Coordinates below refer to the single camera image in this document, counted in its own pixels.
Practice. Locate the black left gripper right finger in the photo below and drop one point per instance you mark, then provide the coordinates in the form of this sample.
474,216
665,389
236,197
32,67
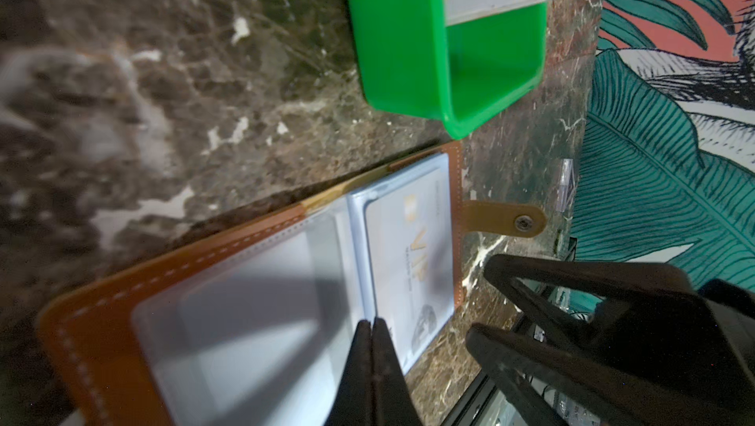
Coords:
392,404

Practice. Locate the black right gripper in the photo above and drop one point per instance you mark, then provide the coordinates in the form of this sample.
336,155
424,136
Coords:
690,354

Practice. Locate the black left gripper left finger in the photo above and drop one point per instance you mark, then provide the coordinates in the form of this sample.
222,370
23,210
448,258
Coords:
353,404

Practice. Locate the brown leather card holder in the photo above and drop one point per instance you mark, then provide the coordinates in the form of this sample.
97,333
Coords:
251,326

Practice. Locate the green plastic tray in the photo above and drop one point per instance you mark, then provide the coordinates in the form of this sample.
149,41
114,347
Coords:
412,63

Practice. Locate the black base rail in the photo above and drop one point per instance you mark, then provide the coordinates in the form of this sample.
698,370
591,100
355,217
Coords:
481,404

